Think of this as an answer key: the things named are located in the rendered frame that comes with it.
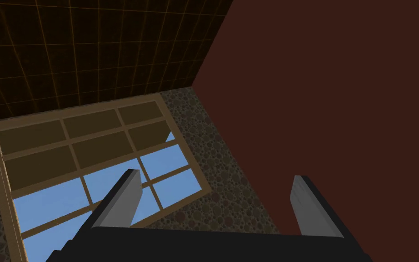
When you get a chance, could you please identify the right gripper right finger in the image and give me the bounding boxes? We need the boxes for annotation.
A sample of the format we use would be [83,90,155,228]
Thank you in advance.
[289,175,349,239]

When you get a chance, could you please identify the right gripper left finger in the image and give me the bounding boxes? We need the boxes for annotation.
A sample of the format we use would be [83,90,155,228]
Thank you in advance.
[80,169,143,230]

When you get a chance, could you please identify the brown framed window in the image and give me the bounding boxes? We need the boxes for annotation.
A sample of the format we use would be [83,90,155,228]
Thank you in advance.
[0,92,213,262]

